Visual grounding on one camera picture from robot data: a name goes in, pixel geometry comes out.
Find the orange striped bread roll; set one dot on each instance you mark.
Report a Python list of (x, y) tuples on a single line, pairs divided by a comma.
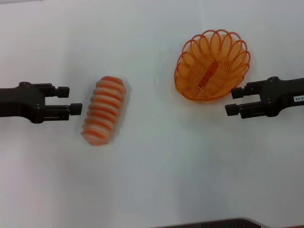
[(104, 111)]

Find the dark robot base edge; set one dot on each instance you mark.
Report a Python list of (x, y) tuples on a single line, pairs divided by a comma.
[(213, 223)]

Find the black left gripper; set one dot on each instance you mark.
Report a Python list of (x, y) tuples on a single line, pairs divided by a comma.
[(21, 102)]

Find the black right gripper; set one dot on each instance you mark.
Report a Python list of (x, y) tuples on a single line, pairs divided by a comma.
[(282, 95)]

